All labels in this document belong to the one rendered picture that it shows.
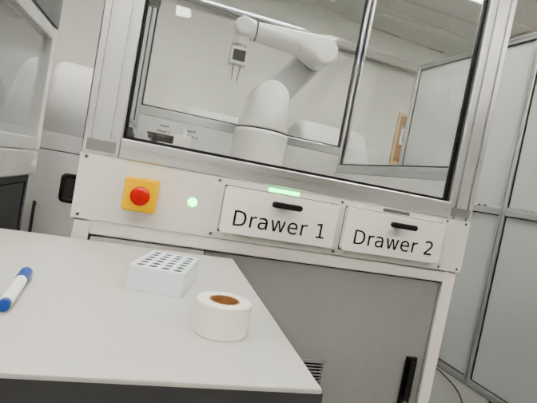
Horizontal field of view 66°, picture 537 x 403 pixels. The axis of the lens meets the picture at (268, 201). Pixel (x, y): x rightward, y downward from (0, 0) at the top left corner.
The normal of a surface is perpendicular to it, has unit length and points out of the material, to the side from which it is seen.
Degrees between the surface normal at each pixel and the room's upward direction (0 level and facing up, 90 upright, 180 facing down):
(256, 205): 90
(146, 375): 0
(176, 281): 90
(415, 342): 90
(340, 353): 90
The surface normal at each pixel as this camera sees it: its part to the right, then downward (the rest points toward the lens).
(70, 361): 0.18, -0.98
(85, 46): 0.33, 0.11
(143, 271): -0.01, 0.05
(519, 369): -0.92, -0.15
